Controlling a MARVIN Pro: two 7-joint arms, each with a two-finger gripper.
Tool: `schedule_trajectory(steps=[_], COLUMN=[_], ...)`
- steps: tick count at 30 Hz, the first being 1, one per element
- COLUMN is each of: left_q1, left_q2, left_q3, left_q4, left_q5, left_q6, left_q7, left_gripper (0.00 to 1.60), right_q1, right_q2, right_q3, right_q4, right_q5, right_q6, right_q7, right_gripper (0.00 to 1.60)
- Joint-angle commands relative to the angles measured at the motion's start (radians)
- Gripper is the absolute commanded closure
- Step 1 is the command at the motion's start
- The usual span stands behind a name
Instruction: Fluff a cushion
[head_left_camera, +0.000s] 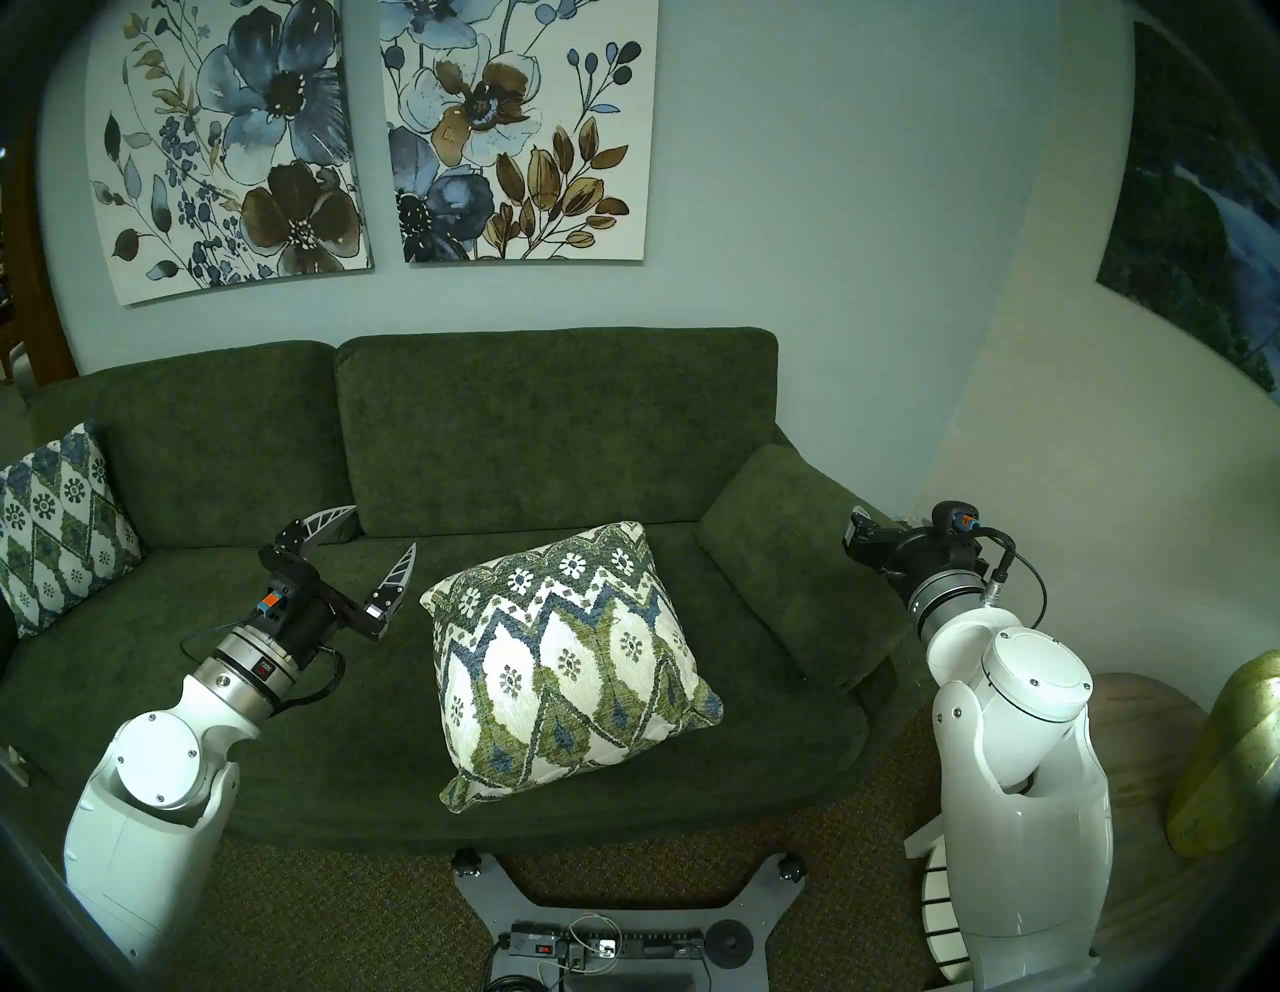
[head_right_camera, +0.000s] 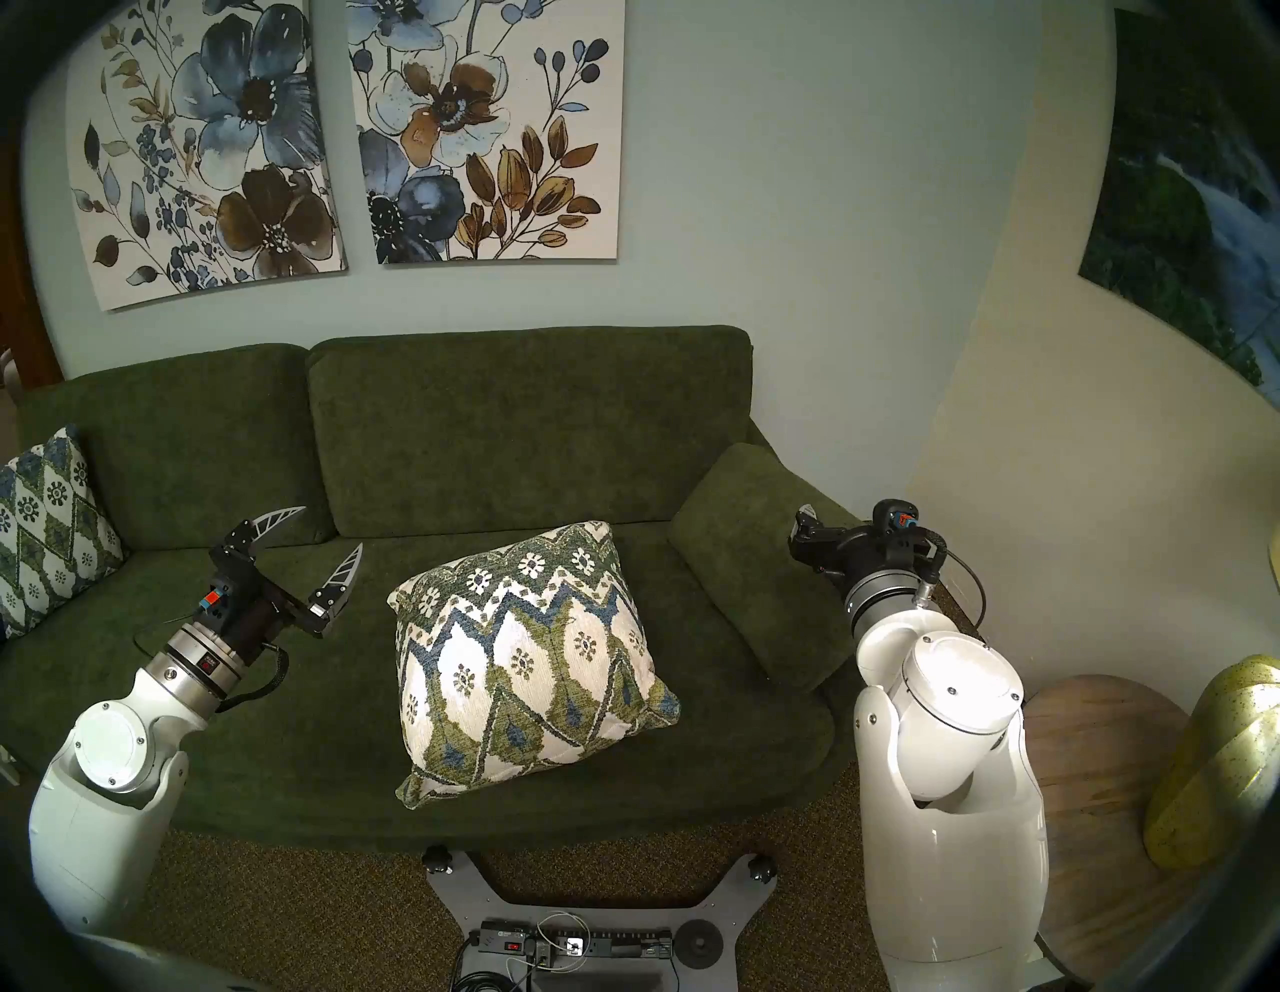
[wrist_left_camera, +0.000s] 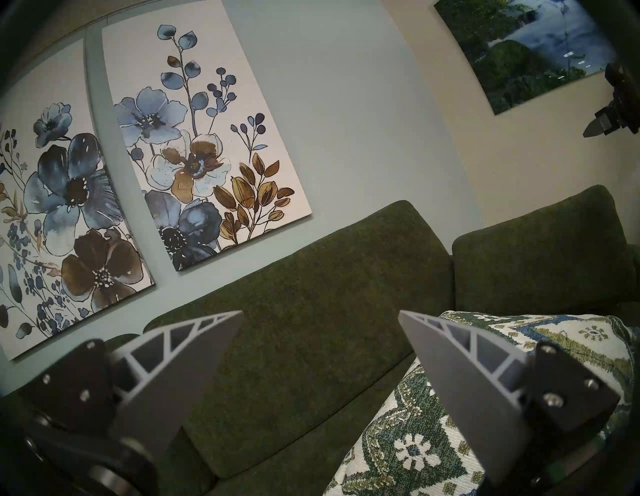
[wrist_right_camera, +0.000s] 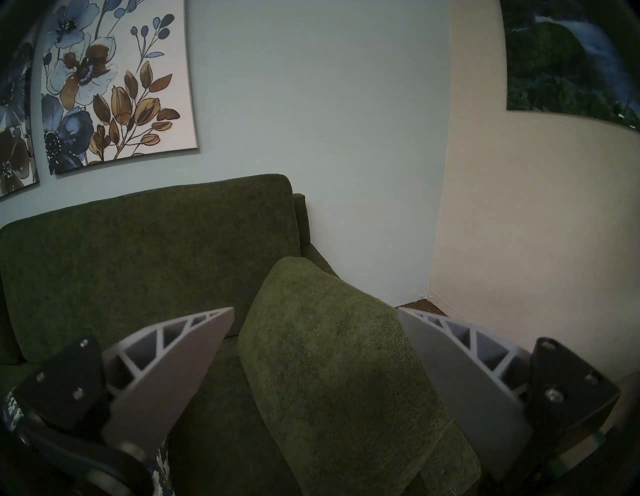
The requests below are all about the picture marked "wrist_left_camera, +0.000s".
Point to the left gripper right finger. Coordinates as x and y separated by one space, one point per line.
470 395

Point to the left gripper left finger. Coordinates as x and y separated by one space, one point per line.
165 385

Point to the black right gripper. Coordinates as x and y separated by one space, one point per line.
625 100

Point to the green white patterned cushion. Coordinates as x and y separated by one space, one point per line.
400 450

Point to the waterfall landscape poster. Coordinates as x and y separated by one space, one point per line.
520 50

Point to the dark green fabric sofa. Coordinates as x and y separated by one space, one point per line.
320 310

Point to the floral canvas with dark flower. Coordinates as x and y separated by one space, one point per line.
70 210

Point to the floral canvas with brown leaves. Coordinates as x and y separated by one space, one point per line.
200 140

